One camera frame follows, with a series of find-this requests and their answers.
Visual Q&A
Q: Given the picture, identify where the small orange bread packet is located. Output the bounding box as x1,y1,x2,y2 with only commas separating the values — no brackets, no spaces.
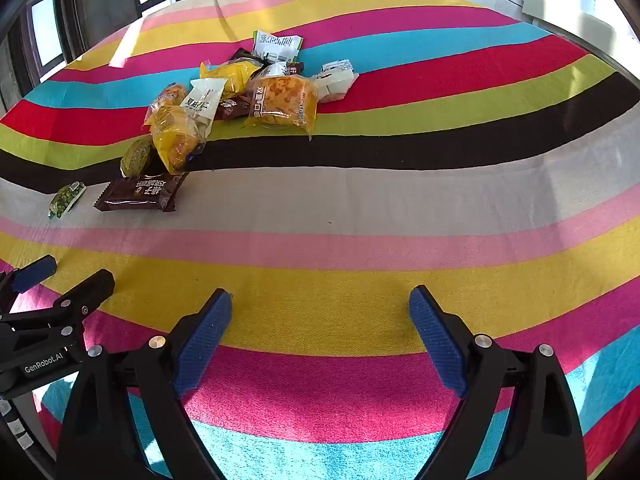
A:
144,83,189,127

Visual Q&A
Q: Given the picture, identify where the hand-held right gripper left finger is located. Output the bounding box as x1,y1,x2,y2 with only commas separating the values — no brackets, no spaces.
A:
55,287,236,480

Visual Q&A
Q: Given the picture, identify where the rainbow striped cloth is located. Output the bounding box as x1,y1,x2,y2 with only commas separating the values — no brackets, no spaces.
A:
0,0,640,480

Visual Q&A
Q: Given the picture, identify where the large orange bread packet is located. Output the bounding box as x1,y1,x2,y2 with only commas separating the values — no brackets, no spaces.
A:
246,73,320,137

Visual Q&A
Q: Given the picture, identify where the yellow bread packet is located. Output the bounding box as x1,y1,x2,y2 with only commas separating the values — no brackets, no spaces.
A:
151,104,207,175

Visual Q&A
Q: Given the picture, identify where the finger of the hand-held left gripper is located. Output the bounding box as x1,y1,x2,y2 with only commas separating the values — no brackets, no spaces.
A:
0,254,57,313
0,268,116,342

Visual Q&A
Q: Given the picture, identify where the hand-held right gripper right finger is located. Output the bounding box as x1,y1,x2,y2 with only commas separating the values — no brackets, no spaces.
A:
409,285,586,480

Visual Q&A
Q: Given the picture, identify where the small green snack packet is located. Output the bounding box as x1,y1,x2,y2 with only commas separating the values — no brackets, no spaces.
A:
48,181,87,220

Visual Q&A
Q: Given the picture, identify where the clear white snack packet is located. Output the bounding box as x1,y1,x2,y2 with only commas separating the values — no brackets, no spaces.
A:
311,59,360,104

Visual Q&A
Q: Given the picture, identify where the yellow snack packet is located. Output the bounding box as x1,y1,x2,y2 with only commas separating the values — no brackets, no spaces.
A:
199,58,264,99

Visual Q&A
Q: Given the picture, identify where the brown chocolate bar packet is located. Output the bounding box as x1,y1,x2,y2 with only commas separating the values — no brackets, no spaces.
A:
93,172,189,213

